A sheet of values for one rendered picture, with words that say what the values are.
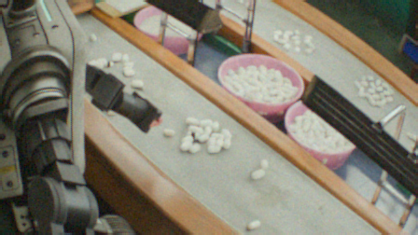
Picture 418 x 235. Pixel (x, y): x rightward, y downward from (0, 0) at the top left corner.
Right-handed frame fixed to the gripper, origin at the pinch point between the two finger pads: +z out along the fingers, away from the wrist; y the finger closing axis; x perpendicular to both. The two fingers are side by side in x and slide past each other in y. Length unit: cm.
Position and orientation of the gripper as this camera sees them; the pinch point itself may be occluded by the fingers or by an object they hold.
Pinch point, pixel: (159, 121)
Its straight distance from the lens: 190.7
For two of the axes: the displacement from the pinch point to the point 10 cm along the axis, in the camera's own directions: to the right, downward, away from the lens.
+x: -5.6, 8.3, 0.7
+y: -6.6, -5.0, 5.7
